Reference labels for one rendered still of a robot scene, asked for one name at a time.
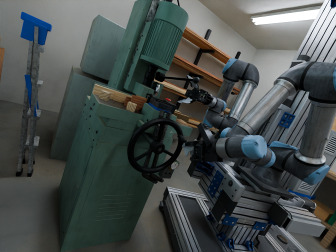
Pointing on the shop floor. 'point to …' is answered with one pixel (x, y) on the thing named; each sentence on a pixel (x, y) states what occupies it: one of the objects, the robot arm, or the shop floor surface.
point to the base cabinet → (100, 191)
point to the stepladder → (31, 87)
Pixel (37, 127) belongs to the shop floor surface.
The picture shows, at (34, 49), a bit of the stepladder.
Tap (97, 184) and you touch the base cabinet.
